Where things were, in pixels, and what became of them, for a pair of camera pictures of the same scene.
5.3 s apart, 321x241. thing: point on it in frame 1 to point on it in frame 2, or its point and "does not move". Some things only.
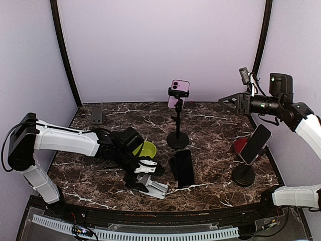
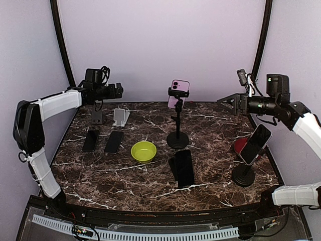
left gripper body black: (123, 159) to (112, 95)
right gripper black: (243, 102) does not move
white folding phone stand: (154, 189) to (121, 117)
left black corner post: (58, 35) does not move
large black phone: (184, 168) does not move
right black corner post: (265, 37) does not move
